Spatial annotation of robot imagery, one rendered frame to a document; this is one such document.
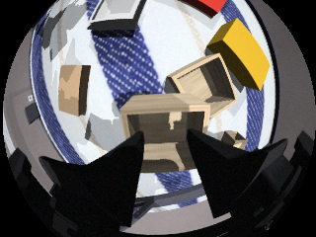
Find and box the yellow block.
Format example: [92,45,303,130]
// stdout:
[206,19,270,91]

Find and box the red flat rectangular slab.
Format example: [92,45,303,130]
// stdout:
[182,0,226,18]

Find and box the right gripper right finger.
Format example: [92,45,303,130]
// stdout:
[187,128,288,218]

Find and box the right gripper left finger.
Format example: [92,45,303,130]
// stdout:
[39,131,144,227]

